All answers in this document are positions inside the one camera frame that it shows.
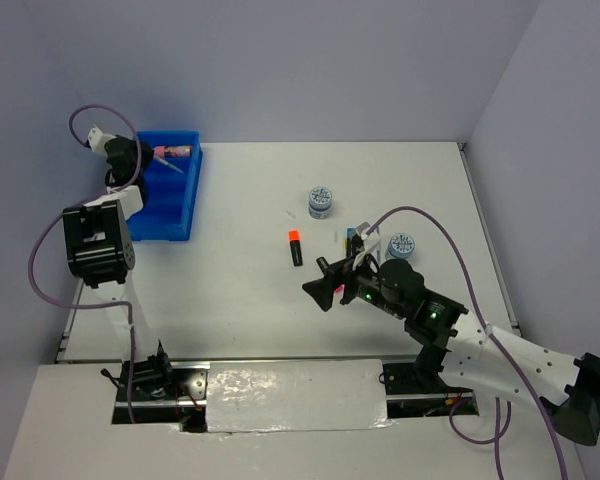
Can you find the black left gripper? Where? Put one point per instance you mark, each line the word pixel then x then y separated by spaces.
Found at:
pixel 146 154

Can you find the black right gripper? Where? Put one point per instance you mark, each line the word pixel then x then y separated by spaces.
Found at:
pixel 322 288

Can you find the green gel pen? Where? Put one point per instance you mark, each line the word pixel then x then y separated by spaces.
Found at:
pixel 168 164

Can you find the pink capped pencil tube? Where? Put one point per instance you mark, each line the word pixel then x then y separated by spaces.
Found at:
pixel 173 152

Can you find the blue paint jar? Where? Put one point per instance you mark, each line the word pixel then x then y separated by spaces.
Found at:
pixel 400 246
pixel 319 202

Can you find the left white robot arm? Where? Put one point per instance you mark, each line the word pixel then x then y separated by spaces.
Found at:
pixel 100 252

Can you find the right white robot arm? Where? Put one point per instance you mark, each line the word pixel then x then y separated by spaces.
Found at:
pixel 460 351

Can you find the pink capped black highlighter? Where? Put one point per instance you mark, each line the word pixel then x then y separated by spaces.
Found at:
pixel 338 291

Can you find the blue plastic compartment bin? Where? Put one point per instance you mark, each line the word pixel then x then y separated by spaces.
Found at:
pixel 167 215

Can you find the orange capped black highlighter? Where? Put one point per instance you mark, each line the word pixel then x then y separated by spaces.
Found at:
pixel 295 248

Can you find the blue capped black highlighter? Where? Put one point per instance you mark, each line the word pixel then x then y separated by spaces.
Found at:
pixel 350 232

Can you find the silver foil covered plate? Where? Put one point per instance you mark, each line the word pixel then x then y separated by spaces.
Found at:
pixel 296 396

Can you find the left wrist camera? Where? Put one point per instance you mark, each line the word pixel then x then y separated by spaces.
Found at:
pixel 97 139

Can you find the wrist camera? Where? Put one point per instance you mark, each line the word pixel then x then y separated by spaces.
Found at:
pixel 364 241
pixel 97 139

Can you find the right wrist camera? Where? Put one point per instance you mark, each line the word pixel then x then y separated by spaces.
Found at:
pixel 364 241

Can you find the black metal base rail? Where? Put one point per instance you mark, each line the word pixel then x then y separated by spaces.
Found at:
pixel 184 405

